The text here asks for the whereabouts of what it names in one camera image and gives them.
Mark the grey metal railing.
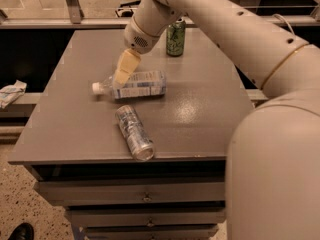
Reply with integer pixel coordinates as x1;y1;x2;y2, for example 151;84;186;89
0;0;319;27

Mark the black shoe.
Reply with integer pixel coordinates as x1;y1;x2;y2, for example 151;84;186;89
8;223;34;240

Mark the bottom grey drawer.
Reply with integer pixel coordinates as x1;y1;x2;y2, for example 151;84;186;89
85;224;218;240

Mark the green soda can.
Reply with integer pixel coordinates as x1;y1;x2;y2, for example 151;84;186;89
166;18;186;57

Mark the white crumpled packet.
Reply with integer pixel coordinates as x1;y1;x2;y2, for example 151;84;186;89
0;80;27;109

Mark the clear plastic water bottle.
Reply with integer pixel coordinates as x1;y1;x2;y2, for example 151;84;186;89
91;71;166;100

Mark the grey drawer cabinet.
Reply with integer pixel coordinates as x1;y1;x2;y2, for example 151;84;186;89
9;29;252;240

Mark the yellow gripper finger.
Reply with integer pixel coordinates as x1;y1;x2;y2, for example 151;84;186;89
112;48;141;88

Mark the top grey drawer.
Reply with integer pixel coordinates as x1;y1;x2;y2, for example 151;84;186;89
34;177;225;207

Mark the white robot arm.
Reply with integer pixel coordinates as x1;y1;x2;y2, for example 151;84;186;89
114;0;320;240

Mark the white cable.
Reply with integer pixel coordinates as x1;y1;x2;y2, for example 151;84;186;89
271;13;296;37

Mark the middle grey drawer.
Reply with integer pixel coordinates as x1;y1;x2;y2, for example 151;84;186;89
66;207;226;228

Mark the grey drawer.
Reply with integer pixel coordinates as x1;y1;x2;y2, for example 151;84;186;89
66;207;226;228
34;177;225;207
85;224;218;240

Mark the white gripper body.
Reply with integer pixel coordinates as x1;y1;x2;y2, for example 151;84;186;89
124;16;161;54

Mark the silver blue can lying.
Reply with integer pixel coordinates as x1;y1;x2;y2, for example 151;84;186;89
115;105;155;161

